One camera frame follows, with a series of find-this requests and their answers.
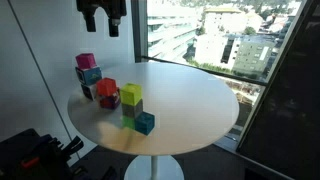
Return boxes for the magenta toy block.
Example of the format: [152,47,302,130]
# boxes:
[75,52,98,70]

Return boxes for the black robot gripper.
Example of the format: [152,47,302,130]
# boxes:
[75,0,128,38]

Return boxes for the green toy block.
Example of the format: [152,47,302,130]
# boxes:
[121,114,137,131]

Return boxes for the yellow toy block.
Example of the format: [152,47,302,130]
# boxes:
[119,83,143,107]

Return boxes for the dark clamp with red tip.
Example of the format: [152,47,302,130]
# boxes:
[20,134,85,171]

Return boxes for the dark window frame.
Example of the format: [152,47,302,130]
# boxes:
[130,0,268,87]

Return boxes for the navy printed toy block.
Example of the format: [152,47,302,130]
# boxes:
[75,65,103,87]

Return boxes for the blue toy block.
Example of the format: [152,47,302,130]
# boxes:
[134,111,156,136]

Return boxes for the black perforated tool board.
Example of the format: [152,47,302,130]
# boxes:
[0,128,73,180]

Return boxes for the orange toy block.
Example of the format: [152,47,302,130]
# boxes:
[96,77,118,98]

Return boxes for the purple red printed block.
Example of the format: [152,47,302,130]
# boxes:
[98,87,121,110]

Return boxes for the checker patterned toy block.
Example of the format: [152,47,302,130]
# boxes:
[80,83,99,102]

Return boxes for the round white pedestal table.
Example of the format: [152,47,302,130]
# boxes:
[67,62,240,180]

